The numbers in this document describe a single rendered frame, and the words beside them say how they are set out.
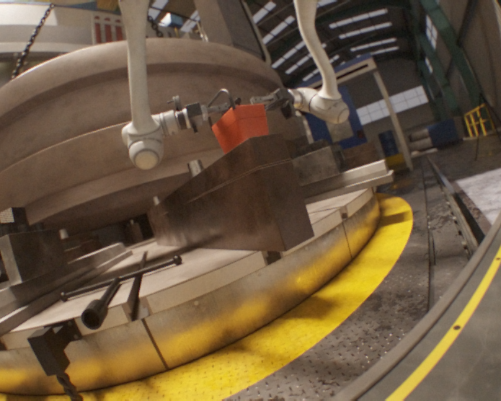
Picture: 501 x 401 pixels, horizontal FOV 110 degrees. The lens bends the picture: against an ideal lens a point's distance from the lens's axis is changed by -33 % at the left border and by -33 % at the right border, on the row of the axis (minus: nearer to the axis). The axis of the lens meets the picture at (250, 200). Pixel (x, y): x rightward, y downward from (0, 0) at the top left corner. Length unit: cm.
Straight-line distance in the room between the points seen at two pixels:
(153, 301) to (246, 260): 36
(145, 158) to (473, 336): 78
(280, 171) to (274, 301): 53
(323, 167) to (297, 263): 96
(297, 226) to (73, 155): 123
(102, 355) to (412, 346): 95
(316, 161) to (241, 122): 114
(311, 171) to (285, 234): 118
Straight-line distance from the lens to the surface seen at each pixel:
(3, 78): 519
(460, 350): 28
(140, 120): 79
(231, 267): 94
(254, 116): 91
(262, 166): 81
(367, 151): 320
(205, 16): 719
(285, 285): 111
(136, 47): 87
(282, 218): 82
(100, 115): 176
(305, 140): 210
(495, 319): 32
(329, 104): 112
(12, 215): 153
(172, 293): 90
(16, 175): 176
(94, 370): 109
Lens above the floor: 51
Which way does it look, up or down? 1 degrees down
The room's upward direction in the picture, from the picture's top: 18 degrees counter-clockwise
